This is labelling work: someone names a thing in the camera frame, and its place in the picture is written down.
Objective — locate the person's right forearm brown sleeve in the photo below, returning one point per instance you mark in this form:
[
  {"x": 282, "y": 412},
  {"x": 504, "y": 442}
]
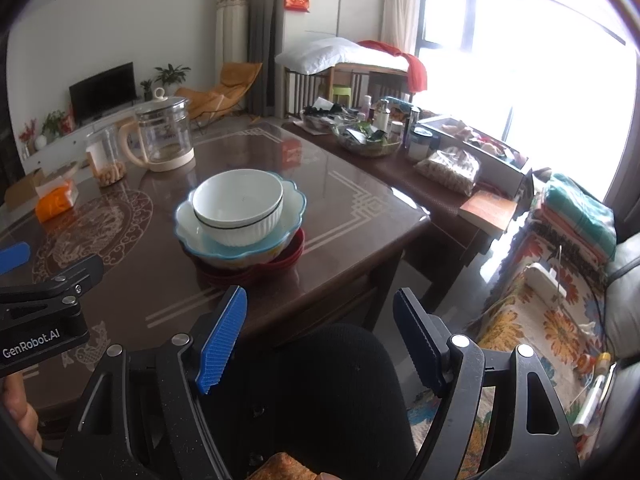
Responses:
[{"x": 285, "y": 467}]

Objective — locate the small green potted plant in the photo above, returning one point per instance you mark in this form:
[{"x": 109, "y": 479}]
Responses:
[{"x": 146, "y": 87}]

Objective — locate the brown book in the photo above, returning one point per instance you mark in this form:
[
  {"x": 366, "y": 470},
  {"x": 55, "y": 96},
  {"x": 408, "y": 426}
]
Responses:
[{"x": 487, "y": 210}]

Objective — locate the grey leather sofa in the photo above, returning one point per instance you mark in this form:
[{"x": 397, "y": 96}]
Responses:
[{"x": 625, "y": 285}]

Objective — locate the green plastic stool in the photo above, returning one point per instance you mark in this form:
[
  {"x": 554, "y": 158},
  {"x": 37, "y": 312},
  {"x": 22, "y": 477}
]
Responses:
[{"x": 342, "y": 95}]

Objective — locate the grey curtain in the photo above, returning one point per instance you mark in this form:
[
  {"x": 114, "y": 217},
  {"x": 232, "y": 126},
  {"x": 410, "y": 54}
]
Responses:
[{"x": 262, "y": 35}]

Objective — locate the orange lounge chair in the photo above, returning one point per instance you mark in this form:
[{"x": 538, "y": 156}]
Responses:
[{"x": 230, "y": 90}]

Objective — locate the stack of folded towels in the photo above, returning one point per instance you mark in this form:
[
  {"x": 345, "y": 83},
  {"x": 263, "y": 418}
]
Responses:
[{"x": 575, "y": 215}]

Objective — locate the wooden side table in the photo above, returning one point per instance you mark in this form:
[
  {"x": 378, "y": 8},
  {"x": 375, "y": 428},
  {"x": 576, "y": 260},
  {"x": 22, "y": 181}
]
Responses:
[{"x": 435, "y": 200}]

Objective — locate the glass bowl of clutter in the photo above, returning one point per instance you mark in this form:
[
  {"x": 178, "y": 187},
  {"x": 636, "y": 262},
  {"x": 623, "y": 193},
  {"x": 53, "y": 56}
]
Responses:
[{"x": 367, "y": 142}]

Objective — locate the red cloth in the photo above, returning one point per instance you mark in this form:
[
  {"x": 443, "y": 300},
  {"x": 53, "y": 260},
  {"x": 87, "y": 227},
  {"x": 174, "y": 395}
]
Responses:
[{"x": 417, "y": 72}]

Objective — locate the floral blanket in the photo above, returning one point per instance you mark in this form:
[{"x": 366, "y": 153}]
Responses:
[{"x": 525, "y": 330}]

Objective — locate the orange bottle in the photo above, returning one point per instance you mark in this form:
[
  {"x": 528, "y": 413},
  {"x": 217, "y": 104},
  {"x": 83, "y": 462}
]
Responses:
[{"x": 592, "y": 362}]

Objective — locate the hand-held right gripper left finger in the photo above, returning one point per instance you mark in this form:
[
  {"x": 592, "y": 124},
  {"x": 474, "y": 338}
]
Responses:
[{"x": 222, "y": 340}]

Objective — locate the white television cabinet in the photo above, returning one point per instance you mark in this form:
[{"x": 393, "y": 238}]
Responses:
[{"x": 65, "y": 142}]

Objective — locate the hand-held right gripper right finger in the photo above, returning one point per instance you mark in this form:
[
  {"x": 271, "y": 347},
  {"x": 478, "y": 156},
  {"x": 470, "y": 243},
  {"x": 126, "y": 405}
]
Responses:
[{"x": 415, "y": 340}]

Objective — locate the red gift box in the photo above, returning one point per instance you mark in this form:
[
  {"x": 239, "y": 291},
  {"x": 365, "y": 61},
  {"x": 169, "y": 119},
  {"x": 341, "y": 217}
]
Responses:
[{"x": 66, "y": 122}]

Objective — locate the orange tissue pack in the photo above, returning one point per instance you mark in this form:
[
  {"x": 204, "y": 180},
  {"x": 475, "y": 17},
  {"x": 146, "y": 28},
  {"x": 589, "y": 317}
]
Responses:
[{"x": 57, "y": 200}]

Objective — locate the white tube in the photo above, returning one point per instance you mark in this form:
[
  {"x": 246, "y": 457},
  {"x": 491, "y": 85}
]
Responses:
[{"x": 590, "y": 405}]

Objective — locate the cardboard box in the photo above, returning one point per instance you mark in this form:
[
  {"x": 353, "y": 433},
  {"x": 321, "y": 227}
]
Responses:
[{"x": 22, "y": 187}]

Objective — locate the wooden slatted bench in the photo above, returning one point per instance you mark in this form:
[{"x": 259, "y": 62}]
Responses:
[{"x": 310, "y": 90}]

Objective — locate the red flowers in vase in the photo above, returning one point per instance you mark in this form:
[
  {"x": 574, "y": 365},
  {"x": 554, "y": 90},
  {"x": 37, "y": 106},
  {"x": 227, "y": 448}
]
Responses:
[{"x": 27, "y": 137}]

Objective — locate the white storage box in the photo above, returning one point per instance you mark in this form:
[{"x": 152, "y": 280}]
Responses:
[{"x": 495, "y": 160}]

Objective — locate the white standing air conditioner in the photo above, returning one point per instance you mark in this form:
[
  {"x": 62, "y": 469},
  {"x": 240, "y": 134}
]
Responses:
[{"x": 232, "y": 25}]

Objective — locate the large green potted plant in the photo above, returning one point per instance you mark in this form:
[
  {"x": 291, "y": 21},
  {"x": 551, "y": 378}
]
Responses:
[{"x": 171, "y": 74}]

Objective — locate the black television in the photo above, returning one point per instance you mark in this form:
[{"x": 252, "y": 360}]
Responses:
[{"x": 102, "y": 91}]

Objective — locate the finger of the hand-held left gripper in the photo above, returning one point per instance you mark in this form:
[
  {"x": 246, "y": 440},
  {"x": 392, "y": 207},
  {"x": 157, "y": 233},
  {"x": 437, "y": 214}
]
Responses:
[{"x": 14, "y": 257}]

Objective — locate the white pillow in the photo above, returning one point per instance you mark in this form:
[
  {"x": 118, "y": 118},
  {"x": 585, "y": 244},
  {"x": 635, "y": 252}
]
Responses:
[{"x": 320, "y": 54}]

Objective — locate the blue scalloped bowl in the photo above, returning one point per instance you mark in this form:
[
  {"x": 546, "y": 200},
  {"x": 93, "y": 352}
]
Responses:
[{"x": 292, "y": 200}]

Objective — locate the round white vase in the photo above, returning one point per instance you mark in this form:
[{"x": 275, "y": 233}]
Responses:
[{"x": 40, "y": 142}]

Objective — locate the white bowl with blue print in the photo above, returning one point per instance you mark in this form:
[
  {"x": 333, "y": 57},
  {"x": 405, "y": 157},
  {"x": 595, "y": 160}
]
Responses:
[{"x": 235, "y": 195}]

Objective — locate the jar with dark lid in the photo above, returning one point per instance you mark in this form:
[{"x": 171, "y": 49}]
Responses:
[{"x": 420, "y": 145}]

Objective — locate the window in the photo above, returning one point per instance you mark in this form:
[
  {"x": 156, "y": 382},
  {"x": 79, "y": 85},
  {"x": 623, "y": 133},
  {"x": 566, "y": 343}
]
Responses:
[{"x": 525, "y": 60}]

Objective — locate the leafy green plant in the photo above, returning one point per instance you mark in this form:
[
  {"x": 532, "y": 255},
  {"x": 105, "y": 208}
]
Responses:
[{"x": 52, "y": 121}]

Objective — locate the clear bag of nuts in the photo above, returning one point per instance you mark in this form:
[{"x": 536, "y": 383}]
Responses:
[{"x": 447, "y": 172}]

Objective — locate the person's left hand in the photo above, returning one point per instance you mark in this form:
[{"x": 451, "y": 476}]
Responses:
[{"x": 17, "y": 410}]

